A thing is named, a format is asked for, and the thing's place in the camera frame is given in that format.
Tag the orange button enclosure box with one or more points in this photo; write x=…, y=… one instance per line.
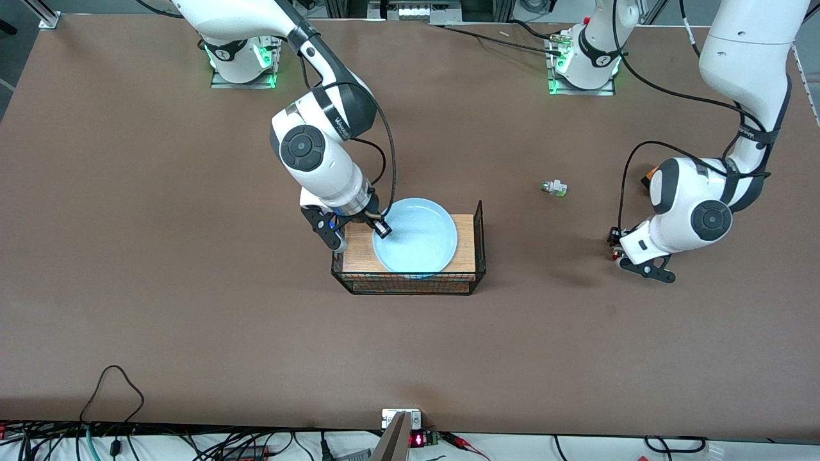
x=649, y=178

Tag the light blue round plate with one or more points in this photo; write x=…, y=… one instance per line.
x=423, y=243

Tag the green push button switch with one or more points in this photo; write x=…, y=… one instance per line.
x=555, y=187

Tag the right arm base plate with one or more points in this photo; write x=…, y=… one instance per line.
x=272, y=70

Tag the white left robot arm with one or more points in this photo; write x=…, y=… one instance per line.
x=743, y=64

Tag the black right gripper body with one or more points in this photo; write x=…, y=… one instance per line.
x=369, y=217

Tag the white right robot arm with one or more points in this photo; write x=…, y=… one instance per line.
x=320, y=153

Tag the white mount bracket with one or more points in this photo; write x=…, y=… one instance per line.
x=416, y=419

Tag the aluminium frame corner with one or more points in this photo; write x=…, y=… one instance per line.
x=46, y=16

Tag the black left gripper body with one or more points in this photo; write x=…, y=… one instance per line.
x=614, y=239

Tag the red push button switch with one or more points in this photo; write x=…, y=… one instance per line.
x=619, y=255

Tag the black power adapter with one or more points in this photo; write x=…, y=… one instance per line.
x=246, y=452

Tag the red LED display module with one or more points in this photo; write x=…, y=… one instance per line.
x=419, y=440

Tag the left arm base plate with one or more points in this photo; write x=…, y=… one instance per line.
x=576, y=91

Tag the wooden board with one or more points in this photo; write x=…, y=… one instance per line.
x=359, y=256

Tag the grey camera mount bar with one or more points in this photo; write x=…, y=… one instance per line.
x=392, y=442

